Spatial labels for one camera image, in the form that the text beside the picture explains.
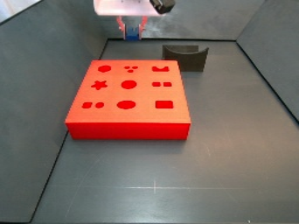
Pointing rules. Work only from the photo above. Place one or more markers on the blue square-circle peg object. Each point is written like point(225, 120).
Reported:
point(133, 33)

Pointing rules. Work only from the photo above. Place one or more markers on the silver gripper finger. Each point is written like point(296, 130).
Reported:
point(122, 26)
point(142, 26)

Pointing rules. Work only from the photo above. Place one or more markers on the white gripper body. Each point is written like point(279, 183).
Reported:
point(125, 8)

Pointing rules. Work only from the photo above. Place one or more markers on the red shape-sorter fixture block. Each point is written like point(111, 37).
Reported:
point(130, 99)

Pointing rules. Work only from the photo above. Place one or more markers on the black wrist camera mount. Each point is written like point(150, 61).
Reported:
point(163, 6)

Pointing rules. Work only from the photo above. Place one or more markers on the black curved regrasp stand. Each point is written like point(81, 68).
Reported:
point(189, 55)

